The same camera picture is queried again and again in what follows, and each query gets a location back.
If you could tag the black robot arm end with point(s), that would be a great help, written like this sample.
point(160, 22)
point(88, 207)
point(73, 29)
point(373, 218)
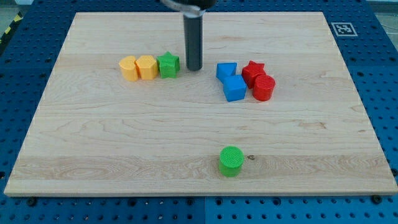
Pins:
point(190, 8)

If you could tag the green star block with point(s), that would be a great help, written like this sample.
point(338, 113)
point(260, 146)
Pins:
point(169, 65)

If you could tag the red star block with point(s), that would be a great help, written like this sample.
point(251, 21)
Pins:
point(251, 71)

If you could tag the blue cube block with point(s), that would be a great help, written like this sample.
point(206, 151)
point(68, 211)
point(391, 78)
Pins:
point(234, 88)

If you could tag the blue triangle block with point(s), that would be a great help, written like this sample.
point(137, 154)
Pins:
point(225, 70)

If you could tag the green cylinder block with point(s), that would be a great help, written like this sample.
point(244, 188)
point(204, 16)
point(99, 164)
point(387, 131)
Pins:
point(231, 160)

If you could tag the red cylinder block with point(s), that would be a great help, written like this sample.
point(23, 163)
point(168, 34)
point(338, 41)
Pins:
point(263, 87)

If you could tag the yellow pentagon block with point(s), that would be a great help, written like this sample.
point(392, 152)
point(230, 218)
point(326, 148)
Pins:
point(147, 67)

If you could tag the yellow heart block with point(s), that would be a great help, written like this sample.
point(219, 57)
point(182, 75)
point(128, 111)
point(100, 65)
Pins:
point(128, 68)

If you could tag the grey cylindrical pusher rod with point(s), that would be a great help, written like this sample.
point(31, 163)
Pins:
point(193, 34)

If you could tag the light wooden board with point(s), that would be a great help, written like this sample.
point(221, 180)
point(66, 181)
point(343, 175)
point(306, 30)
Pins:
point(95, 134)

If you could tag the white fiducial marker tag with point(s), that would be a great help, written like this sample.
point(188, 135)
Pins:
point(344, 29)

